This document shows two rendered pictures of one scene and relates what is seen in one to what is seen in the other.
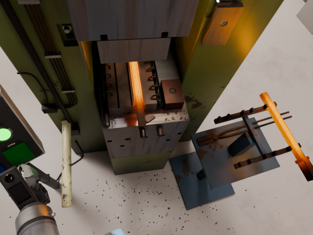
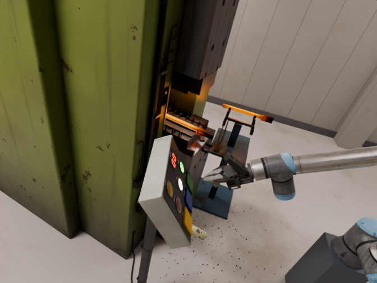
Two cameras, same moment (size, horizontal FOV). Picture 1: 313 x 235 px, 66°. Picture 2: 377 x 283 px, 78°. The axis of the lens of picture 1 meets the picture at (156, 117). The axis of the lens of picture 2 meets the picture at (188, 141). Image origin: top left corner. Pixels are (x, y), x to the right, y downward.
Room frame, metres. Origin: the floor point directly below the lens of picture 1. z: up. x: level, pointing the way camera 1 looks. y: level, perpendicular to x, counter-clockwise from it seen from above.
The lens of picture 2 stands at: (-0.29, 1.04, 1.75)
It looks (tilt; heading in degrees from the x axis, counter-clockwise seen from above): 35 degrees down; 310
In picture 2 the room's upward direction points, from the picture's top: 14 degrees clockwise
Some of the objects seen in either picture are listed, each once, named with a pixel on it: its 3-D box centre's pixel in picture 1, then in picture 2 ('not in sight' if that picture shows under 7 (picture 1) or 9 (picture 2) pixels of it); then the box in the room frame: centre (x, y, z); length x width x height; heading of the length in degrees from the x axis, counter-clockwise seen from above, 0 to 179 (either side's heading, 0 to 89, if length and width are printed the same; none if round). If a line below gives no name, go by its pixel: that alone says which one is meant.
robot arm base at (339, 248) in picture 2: not in sight; (352, 248); (-0.55, -0.34, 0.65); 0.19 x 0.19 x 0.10
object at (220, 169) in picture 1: (234, 150); (230, 145); (0.49, -0.45, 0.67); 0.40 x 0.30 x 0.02; 120
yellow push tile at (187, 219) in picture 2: not in sight; (186, 220); (0.02, 0.58, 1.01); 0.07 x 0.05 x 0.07; 136
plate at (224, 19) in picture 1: (221, 25); not in sight; (0.68, -0.15, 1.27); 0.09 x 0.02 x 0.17; 111
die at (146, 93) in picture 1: (127, 68); (165, 123); (0.65, 0.18, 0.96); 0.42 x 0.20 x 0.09; 21
